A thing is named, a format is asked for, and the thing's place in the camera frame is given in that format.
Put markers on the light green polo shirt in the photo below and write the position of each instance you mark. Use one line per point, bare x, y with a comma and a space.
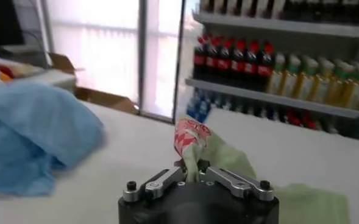
222, 152

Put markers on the blue drink bottle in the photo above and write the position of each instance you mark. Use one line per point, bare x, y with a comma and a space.
204, 107
193, 105

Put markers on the orange red cloth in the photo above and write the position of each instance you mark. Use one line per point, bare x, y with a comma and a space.
5, 73

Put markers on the cola bottle red cap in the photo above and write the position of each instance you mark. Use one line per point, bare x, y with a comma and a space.
212, 62
251, 67
224, 64
237, 65
200, 61
265, 70

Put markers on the black monitor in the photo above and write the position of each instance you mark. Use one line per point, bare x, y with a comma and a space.
2, 24

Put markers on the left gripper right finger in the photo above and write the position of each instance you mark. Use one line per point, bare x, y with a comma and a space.
237, 184

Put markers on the blue cloth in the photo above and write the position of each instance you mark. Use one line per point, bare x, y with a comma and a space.
30, 131

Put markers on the brown cardboard box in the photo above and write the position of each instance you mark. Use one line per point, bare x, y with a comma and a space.
106, 102

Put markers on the grey window frame post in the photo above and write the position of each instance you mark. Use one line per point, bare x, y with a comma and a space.
142, 61

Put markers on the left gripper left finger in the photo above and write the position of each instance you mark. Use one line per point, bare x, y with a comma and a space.
162, 184

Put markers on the grey metal shelf rack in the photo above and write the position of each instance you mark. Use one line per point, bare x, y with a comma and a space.
258, 95

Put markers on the black window frame post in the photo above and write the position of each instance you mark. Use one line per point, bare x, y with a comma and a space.
178, 67

